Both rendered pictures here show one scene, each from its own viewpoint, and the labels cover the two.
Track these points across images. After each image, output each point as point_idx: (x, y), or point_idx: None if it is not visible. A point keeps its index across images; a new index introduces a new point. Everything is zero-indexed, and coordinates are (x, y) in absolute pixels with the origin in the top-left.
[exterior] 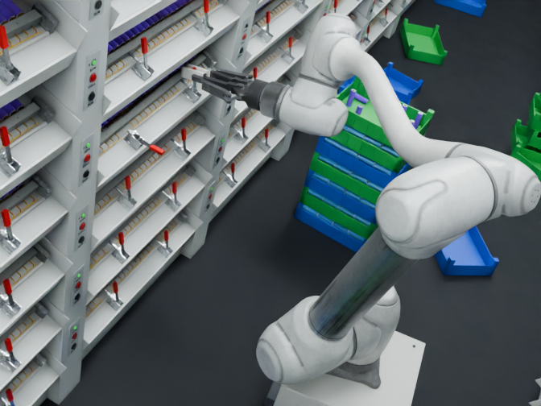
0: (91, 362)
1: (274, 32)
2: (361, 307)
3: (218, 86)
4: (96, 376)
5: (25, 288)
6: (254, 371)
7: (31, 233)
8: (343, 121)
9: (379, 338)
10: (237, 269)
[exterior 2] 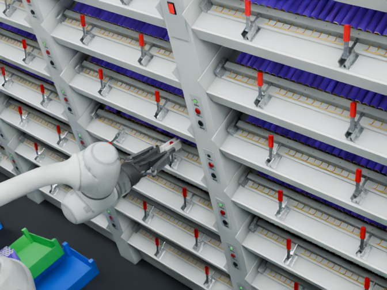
0: (148, 269)
1: (298, 224)
2: None
3: (140, 153)
4: (136, 272)
5: (74, 146)
6: None
7: (54, 110)
8: (64, 210)
9: None
10: None
